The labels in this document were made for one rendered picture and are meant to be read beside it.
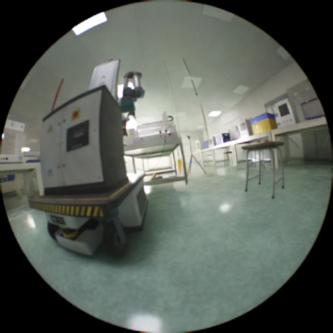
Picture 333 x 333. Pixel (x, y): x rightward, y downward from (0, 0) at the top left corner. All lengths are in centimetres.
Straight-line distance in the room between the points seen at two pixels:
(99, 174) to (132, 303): 50
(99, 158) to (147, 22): 237
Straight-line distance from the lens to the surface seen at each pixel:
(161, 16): 246
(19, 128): 242
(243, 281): 47
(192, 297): 43
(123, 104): 114
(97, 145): 47
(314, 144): 351
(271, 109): 458
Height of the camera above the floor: 41
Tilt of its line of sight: 3 degrees down
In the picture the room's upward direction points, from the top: 8 degrees counter-clockwise
